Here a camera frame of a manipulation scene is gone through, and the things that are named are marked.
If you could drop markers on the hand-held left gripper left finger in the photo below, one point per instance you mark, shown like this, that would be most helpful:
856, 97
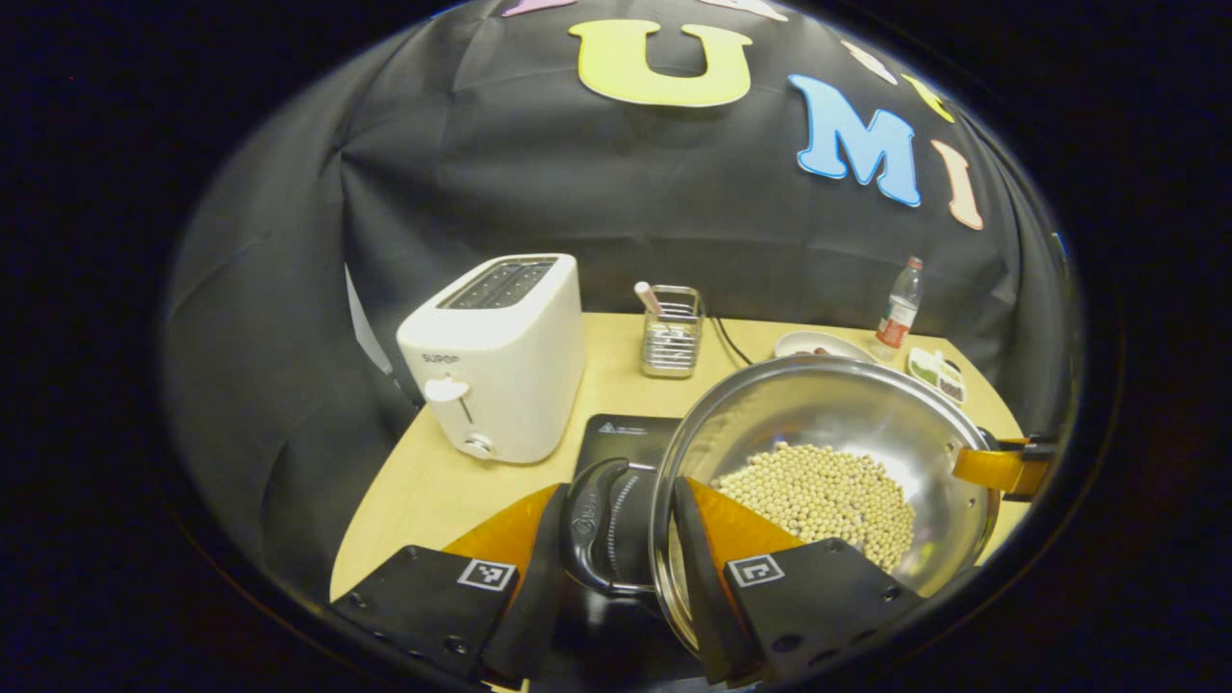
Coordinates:
539, 577

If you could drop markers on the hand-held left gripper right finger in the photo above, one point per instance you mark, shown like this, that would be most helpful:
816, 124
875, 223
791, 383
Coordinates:
698, 577

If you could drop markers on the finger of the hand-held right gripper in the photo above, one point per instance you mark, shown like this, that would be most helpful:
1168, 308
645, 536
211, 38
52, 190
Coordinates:
991, 469

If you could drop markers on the black induction cooktop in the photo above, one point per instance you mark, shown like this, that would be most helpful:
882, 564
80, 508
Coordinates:
621, 438

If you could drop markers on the stainless steel pot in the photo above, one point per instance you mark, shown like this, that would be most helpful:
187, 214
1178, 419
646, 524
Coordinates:
818, 404

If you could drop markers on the white sectioned dish of beans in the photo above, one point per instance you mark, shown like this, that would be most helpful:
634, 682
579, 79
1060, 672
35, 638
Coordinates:
938, 371

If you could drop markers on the pile of soybeans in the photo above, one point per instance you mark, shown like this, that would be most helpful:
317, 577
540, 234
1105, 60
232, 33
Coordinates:
818, 496

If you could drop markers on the clear plastic bottle red label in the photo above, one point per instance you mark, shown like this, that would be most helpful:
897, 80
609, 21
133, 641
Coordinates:
900, 308

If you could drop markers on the white toaster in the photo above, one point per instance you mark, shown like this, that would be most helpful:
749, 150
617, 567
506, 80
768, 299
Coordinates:
500, 375

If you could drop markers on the white plate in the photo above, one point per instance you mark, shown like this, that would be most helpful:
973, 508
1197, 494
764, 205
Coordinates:
813, 341

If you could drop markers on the pink and white utensil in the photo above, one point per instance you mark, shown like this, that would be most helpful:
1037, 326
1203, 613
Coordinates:
648, 296

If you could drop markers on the black backdrop cloth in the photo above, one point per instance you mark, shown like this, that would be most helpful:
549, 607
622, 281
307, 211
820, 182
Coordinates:
529, 173

